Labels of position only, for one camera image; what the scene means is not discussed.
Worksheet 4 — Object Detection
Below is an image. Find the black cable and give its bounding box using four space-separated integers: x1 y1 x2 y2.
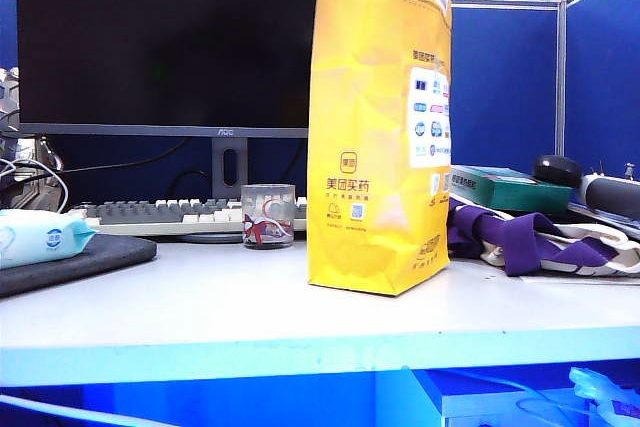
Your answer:
49 136 195 179

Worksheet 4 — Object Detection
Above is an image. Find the grey and black cylinder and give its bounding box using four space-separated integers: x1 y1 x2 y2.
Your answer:
578 172 640 222

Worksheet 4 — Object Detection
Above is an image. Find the light blue wet wipes pack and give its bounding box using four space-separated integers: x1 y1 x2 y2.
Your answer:
0 207 100 271

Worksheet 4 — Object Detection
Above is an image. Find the purple and white tote bag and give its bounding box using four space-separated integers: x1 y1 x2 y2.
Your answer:
446 195 640 279

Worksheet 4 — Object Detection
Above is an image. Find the black round device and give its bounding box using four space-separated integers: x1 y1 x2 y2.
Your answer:
531 154 586 188

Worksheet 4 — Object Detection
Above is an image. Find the green cardboard box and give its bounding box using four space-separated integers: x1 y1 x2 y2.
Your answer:
449 164 574 214

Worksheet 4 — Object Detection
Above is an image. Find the black flat pad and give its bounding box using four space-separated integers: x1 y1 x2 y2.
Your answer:
0 232 159 300

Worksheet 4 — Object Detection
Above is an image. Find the black computer monitor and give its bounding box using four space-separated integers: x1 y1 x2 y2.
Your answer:
14 0 411 140

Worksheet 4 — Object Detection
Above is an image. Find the clear cup with red ribbon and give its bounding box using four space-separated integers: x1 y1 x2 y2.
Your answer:
241 183 295 252

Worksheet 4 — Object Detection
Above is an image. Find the light blue plastic wrap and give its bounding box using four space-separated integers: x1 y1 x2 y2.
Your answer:
568 365 640 427

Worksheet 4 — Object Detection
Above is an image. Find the grey and white keyboard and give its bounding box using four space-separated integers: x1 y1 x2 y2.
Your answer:
69 195 309 239

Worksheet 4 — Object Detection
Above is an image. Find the yellow paper bag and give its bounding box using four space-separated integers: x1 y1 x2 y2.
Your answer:
305 0 454 298

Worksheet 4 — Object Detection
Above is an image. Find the white cable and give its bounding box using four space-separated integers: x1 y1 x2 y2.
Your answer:
0 156 70 214

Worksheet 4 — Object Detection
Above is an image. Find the grey monitor stand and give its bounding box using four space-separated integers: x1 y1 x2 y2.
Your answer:
172 136 251 245

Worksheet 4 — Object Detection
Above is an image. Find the grey metallic device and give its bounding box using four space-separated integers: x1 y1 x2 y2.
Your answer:
0 65 65 209

